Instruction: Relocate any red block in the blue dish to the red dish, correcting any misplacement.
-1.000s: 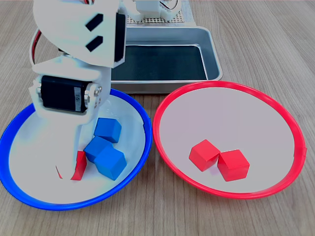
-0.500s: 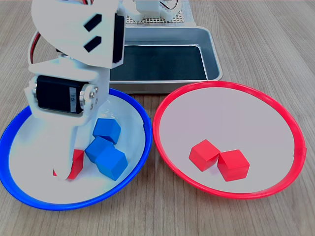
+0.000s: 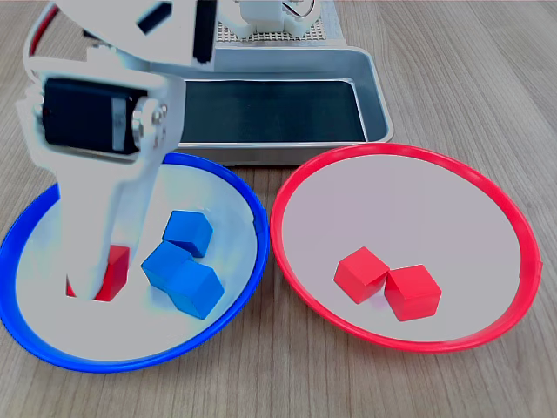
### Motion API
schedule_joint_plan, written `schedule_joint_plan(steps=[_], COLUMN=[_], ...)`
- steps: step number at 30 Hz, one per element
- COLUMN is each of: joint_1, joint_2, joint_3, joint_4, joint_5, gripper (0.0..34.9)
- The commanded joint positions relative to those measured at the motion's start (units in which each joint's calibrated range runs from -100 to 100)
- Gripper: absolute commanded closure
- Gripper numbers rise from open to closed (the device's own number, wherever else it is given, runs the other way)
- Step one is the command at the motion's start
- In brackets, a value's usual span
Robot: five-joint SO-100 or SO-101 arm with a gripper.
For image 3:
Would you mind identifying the black tray mat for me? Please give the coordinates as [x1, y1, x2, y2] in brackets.
[180, 79, 368, 144]

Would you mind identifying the red rimmed white plate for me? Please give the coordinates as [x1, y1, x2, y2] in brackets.
[269, 142, 544, 354]

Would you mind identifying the red motor cable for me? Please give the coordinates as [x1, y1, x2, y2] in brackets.
[24, 4, 60, 57]

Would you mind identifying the blue cube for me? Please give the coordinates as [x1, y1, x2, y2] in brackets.
[140, 241, 196, 293]
[164, 260, 226, 321]
[161, 210, 215, 259]

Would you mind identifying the thin dark cable loop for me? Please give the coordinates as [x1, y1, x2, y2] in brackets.
[281, 0, 319, 20]

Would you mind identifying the pale perforated base plate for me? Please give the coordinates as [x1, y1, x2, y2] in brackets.
[215, 17, 327, 44]

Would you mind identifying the red cube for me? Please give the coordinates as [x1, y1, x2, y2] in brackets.
[333, 246, 392, 306]
[384, 264, 443, 323]
[64, 245, 131, 302]

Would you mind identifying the steel tray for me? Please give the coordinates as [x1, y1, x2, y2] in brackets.
[147, 44, 395, 167]

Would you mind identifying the blue rimmed white plate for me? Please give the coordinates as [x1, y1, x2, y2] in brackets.
[0, 151, 270, 374]

